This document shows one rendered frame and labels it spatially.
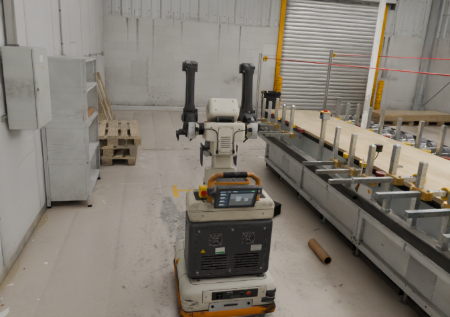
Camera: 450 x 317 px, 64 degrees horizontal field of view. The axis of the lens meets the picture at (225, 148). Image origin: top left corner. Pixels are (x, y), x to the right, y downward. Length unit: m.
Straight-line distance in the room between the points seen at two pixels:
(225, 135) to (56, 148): 2.11
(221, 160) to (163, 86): 7.83
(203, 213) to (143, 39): 8.29
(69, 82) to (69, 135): 0.53
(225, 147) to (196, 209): 0.50
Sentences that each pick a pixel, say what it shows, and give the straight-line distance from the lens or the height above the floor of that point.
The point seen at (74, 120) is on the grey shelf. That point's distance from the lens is 3.95.
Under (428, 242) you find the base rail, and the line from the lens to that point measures 2.46.
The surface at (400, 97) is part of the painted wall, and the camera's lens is 13.04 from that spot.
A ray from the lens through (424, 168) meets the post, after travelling 2.45.
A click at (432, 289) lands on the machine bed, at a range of 2.90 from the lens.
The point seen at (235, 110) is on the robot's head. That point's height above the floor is 1.31.
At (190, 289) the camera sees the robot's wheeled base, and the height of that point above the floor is 0.27.
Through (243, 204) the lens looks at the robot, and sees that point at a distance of 2.22.
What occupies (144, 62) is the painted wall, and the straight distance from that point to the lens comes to 10.19.
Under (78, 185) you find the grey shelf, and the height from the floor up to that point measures 0.25.
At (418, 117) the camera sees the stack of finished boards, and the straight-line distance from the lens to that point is 11.30.
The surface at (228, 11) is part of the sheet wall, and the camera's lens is 10.48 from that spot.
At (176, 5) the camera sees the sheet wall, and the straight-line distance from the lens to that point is 10.30.
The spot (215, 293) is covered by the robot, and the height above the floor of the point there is 0.25.
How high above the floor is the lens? 1.70
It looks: 15 degrees down
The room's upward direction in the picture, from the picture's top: 3 degrees clockwise
